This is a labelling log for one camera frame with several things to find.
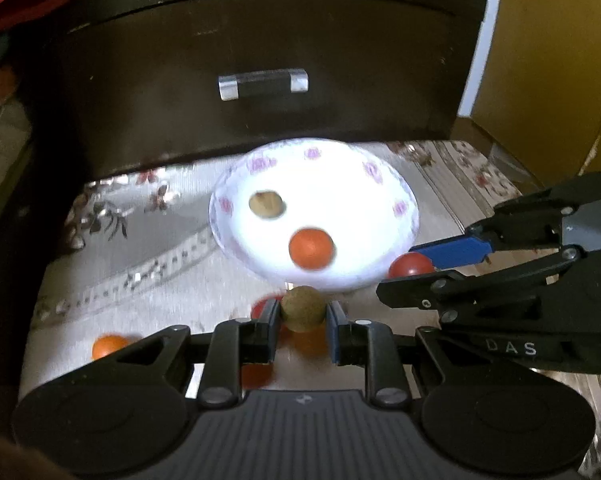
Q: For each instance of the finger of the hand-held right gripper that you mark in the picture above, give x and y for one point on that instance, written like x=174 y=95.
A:
x=455 y=252
x=430 y=290

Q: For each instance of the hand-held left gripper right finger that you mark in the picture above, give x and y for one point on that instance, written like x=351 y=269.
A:
x=333 y=331

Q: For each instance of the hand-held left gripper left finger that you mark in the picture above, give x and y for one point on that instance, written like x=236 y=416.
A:
x=264 y=336

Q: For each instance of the red tomato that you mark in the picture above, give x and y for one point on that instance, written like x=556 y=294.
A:
x=310 y=249
x=260 y=308
x=405 y=266

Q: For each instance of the brown round fruit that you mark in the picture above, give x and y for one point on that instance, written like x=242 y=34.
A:
x=266 y=205
x=303 y=307

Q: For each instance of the white floral bowl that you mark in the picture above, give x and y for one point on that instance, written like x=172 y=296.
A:
x=330 y=195

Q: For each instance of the floral patterned cloth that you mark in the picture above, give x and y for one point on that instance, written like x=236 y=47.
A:
x=155 y=280

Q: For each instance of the orange tomato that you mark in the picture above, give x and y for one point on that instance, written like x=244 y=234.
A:
x=108 y=347

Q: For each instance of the yellow cardboard box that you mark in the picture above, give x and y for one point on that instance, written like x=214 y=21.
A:
x=545 y=60

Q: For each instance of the dark wooden drawer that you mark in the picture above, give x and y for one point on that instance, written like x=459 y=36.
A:
x=260 y=35

